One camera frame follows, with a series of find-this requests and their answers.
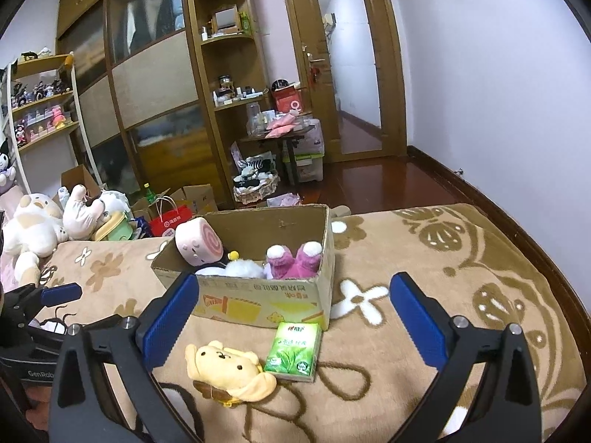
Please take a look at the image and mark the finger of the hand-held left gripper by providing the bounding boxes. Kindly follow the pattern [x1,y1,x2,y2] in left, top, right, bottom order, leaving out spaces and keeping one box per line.
[8,283,83,329]

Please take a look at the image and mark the pink roll cake plush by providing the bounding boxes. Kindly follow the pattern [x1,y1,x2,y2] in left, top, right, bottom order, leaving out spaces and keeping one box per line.
[174,216,225,267]

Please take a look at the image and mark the purple pink plush toy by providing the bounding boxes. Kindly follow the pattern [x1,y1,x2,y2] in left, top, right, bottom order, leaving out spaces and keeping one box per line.
[264,240,323,281]

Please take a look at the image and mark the brown floral blanket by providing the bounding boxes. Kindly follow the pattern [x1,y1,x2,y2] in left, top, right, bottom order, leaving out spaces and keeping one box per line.
[0,202,588,443]

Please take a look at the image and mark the white fluffy chick plush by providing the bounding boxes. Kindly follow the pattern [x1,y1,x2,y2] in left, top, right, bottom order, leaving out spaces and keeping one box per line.
[223,251,267,280]

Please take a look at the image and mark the clear plastic jar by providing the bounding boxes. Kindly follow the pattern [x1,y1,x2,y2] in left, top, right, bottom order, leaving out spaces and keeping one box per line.
[246,103,267,137]

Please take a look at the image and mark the yellow dog plush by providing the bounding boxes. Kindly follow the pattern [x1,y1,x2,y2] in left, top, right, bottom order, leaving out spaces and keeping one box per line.
[185,340,278,408]

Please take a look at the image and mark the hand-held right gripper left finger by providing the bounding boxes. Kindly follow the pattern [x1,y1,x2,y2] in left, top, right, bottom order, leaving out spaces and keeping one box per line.
[48,271,204,443]

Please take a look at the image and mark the wooden door with glass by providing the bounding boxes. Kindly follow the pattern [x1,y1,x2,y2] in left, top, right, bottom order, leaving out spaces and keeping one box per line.
[281,0,408,163]

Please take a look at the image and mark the large cream cat plush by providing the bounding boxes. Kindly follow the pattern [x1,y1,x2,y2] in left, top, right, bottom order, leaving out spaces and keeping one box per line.
[2,193,68,285]

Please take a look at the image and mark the purple and black plush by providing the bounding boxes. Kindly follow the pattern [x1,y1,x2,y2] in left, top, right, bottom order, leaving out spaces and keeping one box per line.
[0,136,20,195]

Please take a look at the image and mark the open brown cardboard box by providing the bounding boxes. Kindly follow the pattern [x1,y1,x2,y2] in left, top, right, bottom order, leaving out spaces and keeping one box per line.
[131,188,185,223]
[182,185,218,217]
[61,165,103,199]

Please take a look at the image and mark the clear plastic storage bin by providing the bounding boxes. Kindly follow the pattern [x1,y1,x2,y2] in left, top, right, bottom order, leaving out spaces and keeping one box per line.
[288,120,326,183]

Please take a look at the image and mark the wooden corner shelf unit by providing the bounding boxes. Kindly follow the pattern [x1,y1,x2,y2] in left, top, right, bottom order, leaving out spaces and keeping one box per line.
[185,0,271,205]

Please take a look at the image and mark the white fluffy-haired doll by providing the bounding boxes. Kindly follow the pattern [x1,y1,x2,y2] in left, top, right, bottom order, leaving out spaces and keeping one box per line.
[99,190,130,222]

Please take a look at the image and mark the green tissue pack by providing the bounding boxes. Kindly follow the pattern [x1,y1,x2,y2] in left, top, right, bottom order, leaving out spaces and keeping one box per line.
[263,322,323,383]

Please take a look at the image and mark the pink soft packs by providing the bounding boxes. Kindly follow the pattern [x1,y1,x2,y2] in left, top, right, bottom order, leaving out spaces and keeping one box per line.
[265,113,297,140]

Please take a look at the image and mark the white and pink plush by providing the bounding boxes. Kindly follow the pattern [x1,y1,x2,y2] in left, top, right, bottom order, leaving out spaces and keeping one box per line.
[62,185,105,241]

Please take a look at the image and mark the printed cardboard box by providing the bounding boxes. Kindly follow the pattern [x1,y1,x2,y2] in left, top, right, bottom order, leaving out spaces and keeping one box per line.
[151,204,336,332]

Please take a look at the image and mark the red carton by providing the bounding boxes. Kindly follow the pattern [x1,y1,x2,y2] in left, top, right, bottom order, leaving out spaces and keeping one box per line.
[271,85,306,114]

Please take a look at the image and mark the wooden sliding-door wardrobe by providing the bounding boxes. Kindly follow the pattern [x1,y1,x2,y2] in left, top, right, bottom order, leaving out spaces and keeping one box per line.
[58,0,223,205]

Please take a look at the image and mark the rows of small figurines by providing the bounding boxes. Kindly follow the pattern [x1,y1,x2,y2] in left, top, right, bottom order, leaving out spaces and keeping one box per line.
[8,78,77,146]

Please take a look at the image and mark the wooden figurine shelf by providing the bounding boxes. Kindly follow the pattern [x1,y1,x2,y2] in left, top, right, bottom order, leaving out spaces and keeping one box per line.
[0,53,100,191]

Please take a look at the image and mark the small dark side table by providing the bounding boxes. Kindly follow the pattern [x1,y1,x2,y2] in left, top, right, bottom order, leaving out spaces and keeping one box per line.
[240,131,311,186]

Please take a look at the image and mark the green and yellow toy case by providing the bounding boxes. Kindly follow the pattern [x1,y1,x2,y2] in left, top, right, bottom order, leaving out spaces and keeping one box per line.
[94,212,135,242]

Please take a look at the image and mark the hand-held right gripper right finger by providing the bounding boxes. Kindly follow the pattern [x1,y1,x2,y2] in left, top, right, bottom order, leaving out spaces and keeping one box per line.
[389,272,542,443]

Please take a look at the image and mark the red paper bag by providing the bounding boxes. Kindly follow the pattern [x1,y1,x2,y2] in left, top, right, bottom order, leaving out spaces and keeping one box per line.
[148,196,195,239]

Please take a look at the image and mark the wooden photo frame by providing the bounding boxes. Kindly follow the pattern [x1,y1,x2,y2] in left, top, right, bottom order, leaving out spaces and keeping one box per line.
[213,4,239,31]

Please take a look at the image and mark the basket of socks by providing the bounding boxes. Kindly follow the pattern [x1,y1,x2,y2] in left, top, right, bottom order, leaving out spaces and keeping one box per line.
[232,154,280,205]

